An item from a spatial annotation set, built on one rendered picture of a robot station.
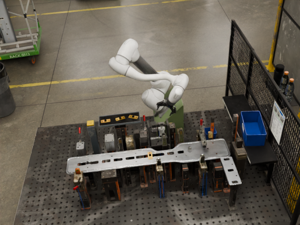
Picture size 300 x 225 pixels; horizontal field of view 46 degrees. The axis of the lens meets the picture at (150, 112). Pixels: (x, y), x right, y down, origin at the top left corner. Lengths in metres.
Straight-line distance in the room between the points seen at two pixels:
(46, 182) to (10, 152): 1.59
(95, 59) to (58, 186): 3.44
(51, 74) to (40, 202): 3.30
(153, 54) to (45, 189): 3.65
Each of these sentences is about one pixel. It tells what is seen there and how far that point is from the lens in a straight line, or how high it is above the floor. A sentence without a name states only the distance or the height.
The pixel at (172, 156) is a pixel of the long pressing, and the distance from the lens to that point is 3.02.
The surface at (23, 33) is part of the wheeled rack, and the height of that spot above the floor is 0.28.
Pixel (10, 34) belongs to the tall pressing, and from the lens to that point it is 6.81.
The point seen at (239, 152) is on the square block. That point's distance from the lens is 3.00.
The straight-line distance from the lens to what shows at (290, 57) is 5.21.
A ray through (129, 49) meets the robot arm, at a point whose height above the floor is 1.67.
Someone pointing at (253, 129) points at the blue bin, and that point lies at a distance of 3.26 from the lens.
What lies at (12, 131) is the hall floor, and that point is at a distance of 5.29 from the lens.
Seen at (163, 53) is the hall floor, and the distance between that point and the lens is 6.35.
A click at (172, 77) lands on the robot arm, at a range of 3.18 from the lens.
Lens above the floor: 3.20
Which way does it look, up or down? 40 degrees down
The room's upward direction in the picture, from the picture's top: 5 degrees counter-clockwise
